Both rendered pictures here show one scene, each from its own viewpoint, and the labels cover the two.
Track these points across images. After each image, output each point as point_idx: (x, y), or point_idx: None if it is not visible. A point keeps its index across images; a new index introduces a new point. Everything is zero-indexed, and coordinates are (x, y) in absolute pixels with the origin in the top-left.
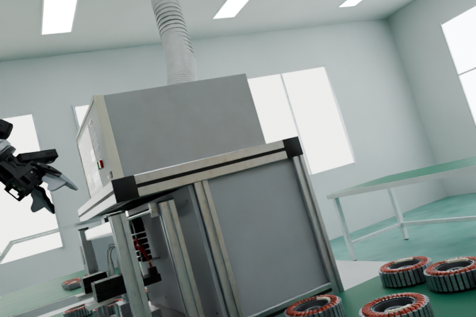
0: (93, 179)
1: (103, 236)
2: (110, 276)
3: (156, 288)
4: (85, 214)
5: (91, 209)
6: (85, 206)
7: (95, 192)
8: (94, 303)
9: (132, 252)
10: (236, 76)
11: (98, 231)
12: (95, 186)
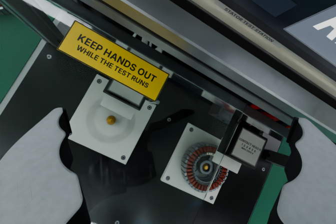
0: (324, 15)
1: (286, 144)
2: (241, 133)
3: None
4: (101, 5)
5: (251, 93)
6: (151, 24)
7: (236, 7)
8: (240, 166)
9: None
10: None
11: (267, 130)
12: (286, 21)
